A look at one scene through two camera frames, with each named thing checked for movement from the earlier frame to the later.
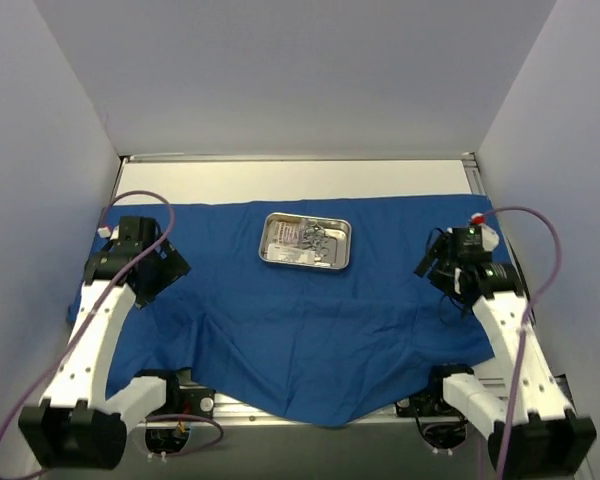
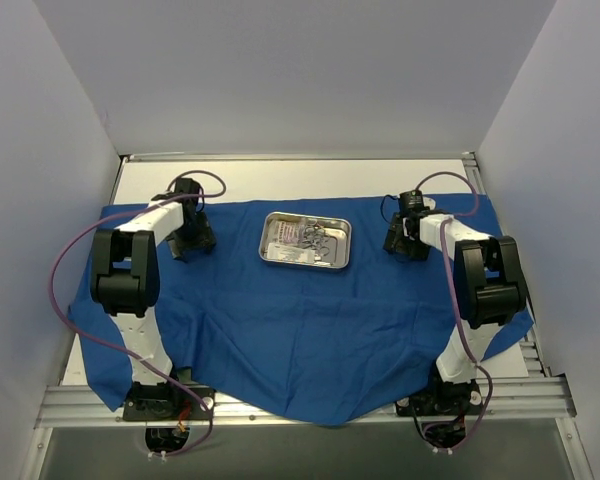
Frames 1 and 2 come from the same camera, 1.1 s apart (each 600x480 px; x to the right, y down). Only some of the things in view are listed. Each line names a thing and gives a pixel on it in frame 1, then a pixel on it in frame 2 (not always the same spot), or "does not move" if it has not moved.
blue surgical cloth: (307, 307) does not move
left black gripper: (160, 270) → (191, 240)
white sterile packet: (277, 252) does not move
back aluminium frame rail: (140, 159) does not move
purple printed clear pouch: (285, 232) does not move
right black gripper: (438, 265) → (403, 243)
